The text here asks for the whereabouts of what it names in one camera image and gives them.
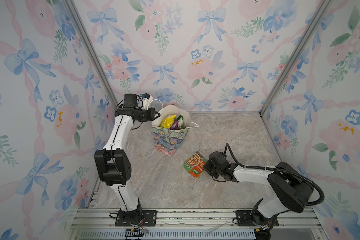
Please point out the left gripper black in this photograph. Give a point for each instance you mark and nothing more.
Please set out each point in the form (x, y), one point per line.
(151, 111)

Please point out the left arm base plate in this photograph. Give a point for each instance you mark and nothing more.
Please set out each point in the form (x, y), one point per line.
(145, 218)

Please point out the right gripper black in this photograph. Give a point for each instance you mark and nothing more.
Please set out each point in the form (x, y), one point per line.
(207, 167)

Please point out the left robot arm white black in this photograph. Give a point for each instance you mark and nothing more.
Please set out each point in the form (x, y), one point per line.
(115, 169)

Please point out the aluminium rail frame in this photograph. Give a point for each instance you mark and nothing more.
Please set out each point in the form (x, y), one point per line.
(194, 224)

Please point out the purple Fox's berries bag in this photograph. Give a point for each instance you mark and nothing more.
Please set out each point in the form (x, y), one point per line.
(175, 125)

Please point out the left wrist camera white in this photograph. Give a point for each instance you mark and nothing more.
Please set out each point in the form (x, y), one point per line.
(146, 100)

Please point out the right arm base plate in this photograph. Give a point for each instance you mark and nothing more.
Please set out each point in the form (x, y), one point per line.
(245, 218)

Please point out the floral paper gift bag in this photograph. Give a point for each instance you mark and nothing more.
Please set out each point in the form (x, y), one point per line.
(168, 141)

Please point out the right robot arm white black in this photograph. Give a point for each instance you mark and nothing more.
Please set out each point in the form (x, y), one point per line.
(292, 192)

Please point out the orange green cereal packet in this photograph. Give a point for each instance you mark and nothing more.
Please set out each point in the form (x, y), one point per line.
(194, 165)

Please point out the yellow snack packet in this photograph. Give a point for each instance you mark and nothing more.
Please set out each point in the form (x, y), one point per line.
(168, 121)

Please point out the green snack packet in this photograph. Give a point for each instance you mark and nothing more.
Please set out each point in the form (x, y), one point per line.
(180, 122)

